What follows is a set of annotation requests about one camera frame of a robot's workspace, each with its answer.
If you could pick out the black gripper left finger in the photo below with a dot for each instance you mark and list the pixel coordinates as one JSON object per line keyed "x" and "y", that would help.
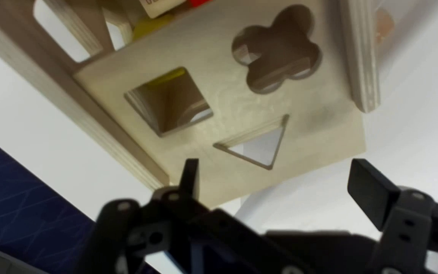
{"x": 189, "y": 182}

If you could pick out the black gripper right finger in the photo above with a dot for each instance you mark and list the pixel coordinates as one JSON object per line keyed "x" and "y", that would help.
{"x": 371, "y": 191}

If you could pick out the wooden sliding lid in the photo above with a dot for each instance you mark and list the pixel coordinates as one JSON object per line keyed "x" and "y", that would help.
{"x": 256, "y": 91}

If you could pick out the wooden shape sorter box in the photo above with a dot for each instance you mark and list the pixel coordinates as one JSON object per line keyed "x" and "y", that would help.
{"x": 49, "y": 42}

